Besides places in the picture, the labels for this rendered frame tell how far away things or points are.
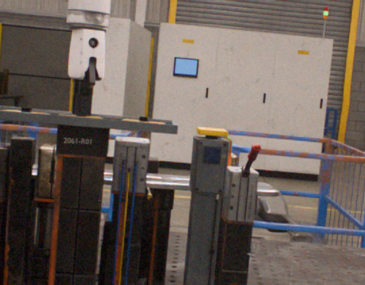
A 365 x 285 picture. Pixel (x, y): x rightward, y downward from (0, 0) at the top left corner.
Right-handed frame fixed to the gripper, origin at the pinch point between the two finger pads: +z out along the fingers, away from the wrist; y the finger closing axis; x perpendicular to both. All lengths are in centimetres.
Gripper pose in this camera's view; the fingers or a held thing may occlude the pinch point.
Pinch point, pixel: (81, 104)
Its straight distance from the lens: 141.7
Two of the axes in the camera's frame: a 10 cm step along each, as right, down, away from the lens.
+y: -4.7, -1.2, 8.8
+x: -8.8, -0.4, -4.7
